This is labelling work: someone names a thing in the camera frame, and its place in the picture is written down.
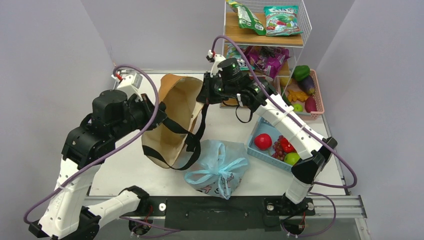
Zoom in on purple toy eggplant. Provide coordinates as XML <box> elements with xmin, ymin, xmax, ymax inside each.
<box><xmin>297</xmin><ymin>75</ymin><xmax>316</xmax><ymax>95</ymax></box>

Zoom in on green snack bag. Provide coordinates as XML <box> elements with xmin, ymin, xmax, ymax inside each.
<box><xmin>225</xmin><ymin>0</ymin><xmax>267</xmax><ymax>36</ymax></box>

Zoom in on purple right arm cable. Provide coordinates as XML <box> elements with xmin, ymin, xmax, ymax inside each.
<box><xmin>211</xmin><ymin>35</ymin><xmax>358</xmax><ymax>239</ymax></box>

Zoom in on red toy bell pepper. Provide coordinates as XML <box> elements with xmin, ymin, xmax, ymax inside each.
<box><xmin>280</xmin><ymin>137</ymin><xmax>296</xmax><ymax>154</ymax></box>

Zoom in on purple toy grapes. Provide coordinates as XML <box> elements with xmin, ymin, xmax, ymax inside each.
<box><xmin>271</xmin><ymin>135</ymin><xmax>286</xmax><ymax>162</ymax></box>

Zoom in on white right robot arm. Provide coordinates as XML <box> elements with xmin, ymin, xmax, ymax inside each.
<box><xmin>196</xmin><ymin>55</ymin><xmax>337</xmax><ymax>215</ymax></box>

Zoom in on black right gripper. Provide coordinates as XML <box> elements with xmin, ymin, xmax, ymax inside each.
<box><xmin>198</xmin><ymin>72</ymin><xmax>237</xmax><ymax>105</ymax></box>

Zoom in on orange cloth tote bag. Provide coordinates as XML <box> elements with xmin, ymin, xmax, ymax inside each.
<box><xmin>141</xmin><ymin>74</ymin><xmax>208</xmax><ymax>171</ymax></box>

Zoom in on white wire wooden shelf rack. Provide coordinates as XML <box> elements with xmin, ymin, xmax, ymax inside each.
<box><xmin>223</xmin><ymin>0</ymin><xmax>312</xmax><ymax>93</ymax></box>

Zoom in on light blue plastic grocery bag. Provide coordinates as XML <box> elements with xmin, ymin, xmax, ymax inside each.
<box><xmin>184</xmin><ymin>139</ymin><xmax>250</xmax><ymax>200</ymax></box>

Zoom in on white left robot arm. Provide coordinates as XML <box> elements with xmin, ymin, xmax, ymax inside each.
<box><xmin>28</xmin><ymin>89</ymin><xmax>164</xmax><ymax>240</ymax></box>

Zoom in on green toy apple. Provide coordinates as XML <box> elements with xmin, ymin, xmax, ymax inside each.
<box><xmin>283</xmin><ymin>152</ymin><xmax>300</xmax><ymax>166</ymax></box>

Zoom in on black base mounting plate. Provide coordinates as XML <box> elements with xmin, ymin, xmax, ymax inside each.
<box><xmin>126</xmin><ymin>195</ymin><xmax>316</xmax><ymax>231</ymax></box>

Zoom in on small green toy lime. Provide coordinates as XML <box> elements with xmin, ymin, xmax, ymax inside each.
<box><xmin>292</xmin><ymin>103</ymin><xmax>304</xmax><ymax>113</ymax></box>

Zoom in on maroon toy vegetable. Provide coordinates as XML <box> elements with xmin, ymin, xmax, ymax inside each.
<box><xmin>304</xmin><ymin>96</ymin><xmax>318</xmax><ymax>113</ymax></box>

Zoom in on pink plastic basket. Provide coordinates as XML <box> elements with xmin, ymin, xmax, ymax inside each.
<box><xmin>274</xmin><ymin>69</ymin><xmax>325</xmax><ymax>120</ymax></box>

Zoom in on light blue plastic basket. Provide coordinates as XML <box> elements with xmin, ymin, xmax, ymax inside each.
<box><xmin>246</xmin><ymin>117</ymin><xmax>292</xmax><ymax>172</ymax></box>

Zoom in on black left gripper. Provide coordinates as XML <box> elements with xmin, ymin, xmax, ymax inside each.
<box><xmin>111</xmin><ymin>93</ymin><xmax>168</xmax><ymax>141</ymax></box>

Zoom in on teal candy bag top right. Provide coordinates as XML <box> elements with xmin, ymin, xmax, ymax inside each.
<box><xmin>263</xmin><ymin>5</ymin><xmax>303</xmax><ymax>37</ymax></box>

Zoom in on purple candy bag middle shelf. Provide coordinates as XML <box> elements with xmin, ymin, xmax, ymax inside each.
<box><xmin>244</xmin><ymin>45</ymin><xmax>290</xmax><ymax>79</ymax></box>

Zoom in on red toy apple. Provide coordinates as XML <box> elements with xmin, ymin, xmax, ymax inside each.
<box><xmin>253</xmin><ymin>133</ymin><xmax>273</xmax><ymax>151</ymax></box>

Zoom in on green toy bell pepper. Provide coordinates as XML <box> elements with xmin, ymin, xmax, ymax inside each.
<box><xmin>292</xmin><ymin>65</ymin><xmax>311</xmax><ymax>82</ymax></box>

